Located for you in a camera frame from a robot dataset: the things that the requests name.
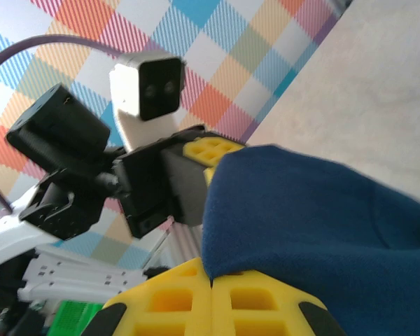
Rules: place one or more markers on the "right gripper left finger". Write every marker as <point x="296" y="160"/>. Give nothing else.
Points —
<point x="143" y="315"/>

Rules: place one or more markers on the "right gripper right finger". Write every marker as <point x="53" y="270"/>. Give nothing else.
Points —
<point x="283" y="316"/>

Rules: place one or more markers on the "navy blue t-shirt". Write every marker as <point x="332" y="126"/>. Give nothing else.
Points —
<point x="301" y="227"/>

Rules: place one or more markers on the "green perforated board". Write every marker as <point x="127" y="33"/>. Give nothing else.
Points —
<point x="77" y="315"/>

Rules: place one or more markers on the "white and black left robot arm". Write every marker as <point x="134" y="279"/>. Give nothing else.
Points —
<point x="7" y="241"/>

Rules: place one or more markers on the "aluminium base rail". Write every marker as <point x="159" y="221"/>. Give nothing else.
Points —
<point x="84" y="276"/>

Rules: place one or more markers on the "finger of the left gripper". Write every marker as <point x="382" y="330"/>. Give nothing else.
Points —
<point x="200" y="131"/>
<point x="185" y="189"/>

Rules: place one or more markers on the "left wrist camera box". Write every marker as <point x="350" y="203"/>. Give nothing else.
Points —
<point x="154" y="87"/>

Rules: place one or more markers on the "aluminium side frame bar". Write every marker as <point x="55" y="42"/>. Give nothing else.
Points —
<point x="182" y="245"/>

